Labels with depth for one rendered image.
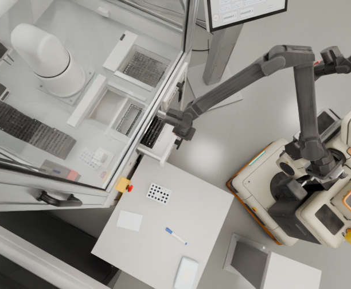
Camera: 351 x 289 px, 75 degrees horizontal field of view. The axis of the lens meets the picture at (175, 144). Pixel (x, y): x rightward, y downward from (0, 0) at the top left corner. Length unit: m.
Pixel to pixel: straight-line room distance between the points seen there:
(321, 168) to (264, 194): 0.95
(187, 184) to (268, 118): 1.37
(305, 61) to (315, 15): 2.58
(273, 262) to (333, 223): 0.39
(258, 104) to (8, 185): 2.26
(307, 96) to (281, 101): 1.70
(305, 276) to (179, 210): 0.75
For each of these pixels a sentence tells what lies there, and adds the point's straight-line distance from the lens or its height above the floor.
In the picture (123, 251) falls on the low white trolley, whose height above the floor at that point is 0.76.
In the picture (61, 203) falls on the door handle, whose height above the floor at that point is 1.52.
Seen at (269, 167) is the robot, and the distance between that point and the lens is 2.01.
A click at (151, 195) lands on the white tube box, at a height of 0.80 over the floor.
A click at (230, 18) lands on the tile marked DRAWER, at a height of 1.00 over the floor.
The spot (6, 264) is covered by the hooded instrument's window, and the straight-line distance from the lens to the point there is 1.26.
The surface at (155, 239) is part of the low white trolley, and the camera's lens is 1.35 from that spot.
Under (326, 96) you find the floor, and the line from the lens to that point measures 2.86.
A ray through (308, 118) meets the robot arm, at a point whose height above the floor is 1.35.
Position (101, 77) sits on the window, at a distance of 0.64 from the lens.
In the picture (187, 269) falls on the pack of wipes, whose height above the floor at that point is 0.81.
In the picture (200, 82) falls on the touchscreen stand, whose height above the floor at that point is 0.04.
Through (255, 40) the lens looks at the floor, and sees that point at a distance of 2.88.
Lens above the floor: 2.09
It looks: 75 degrees down
